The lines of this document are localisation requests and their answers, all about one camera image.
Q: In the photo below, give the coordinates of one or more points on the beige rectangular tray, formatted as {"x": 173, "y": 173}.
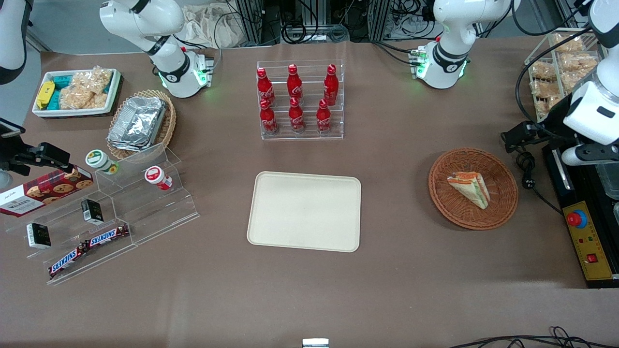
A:
{"x": 304, "y": 210}

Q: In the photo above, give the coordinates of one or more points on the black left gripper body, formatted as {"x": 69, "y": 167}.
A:
{"x": 554, "y": 124}

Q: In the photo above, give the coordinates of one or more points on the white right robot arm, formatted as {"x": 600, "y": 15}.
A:
{"x": 167, "y": 29}

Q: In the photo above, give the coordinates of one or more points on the silver foil packet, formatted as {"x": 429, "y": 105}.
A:
{"x": 138, "y": 123}

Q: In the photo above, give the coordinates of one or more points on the clear acrylic bottle rack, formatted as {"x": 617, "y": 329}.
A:
{"x": 309, "y": 130}

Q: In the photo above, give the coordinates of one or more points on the small white device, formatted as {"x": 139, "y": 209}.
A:
{"x": 315, "y": 343}

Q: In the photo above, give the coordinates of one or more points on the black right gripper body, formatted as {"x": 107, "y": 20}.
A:
{"x": 10, "y": 153}

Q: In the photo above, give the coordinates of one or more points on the clear acrylic snack shelf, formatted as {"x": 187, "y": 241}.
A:
{"x": 537, "y": 58}

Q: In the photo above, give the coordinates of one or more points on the oval light wicker basket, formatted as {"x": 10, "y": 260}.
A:
{"x": 168, "y": 123}

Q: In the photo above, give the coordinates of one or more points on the black control box yellow panel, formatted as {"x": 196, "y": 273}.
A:
{"x": 587, "y": 246}

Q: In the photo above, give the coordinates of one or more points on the aluminium frame rack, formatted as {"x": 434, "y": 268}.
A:
{"x": 309, "y": 17}

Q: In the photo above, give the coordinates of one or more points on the small black box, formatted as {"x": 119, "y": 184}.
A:
{"x": 92, "y": 211}
{"x": 38, "y": 236}

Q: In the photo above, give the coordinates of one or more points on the clear plastic container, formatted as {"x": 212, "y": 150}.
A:
{"x": 608, "y": 181}

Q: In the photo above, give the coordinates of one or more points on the yellow snack packet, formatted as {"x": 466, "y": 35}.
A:
{"x": 45, "y": 94}

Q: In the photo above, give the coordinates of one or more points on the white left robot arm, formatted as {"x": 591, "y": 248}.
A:
{"x": 452, "y": 34}

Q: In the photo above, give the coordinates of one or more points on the wrapped triangle sandwich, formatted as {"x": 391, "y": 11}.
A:
{"x": 471, "y": 189}

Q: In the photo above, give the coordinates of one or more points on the red tartan cookie box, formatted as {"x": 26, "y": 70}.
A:
{"x": 46, "y": 191}

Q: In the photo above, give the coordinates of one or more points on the round brown wicker basket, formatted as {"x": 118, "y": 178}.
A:
{"x": 459, "y": 212}

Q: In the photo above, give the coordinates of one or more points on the white rectangular plastic bin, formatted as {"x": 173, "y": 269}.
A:
{"x": 104, "y": 108}

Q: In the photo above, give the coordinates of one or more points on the red Coca-Cola bottle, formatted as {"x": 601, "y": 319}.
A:
{"x": 296, "y": 117}
{"x": 323, "y": 117}
{"x": 265, "y": 87}
{"x": 294, "y": 84}
{"x": 331, "y": 86}
{"x": 268, "y": 118}

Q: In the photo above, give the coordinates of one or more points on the red lid white jar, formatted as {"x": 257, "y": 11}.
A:
{"x": 155, "y": 176}

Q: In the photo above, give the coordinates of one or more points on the beige cloth bag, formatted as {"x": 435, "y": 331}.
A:
{"x": 208, "y": 24}

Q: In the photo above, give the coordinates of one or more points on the green lid white jar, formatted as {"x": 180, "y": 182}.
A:
{"x": 99, "y": 160}

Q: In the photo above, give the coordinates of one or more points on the Snickers chocolate bar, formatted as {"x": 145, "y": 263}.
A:
{"x": 107, "y": 236}
{"x": 66, "y": 261}

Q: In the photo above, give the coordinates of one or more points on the clear acrylic stepped riser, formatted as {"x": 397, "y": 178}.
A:
{"x": 159, "y": 212}
{"x": 65, "y": 232}

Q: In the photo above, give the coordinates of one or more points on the teal snack packet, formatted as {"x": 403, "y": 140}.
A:
{"x": 63, "y": 81}
{"x": 55, "y": 100}

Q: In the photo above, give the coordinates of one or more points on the rice cracker snack bag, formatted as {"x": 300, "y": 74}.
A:
{"x": 579, "y": 62}
{"x": 96, "y": 79}
{"x": 569, "y": 43}
{"x": 578, "y": 79}
{"x": 545, "y": 91}
{"x": 82, "y": 100}
{"x": 542, "y": 71}

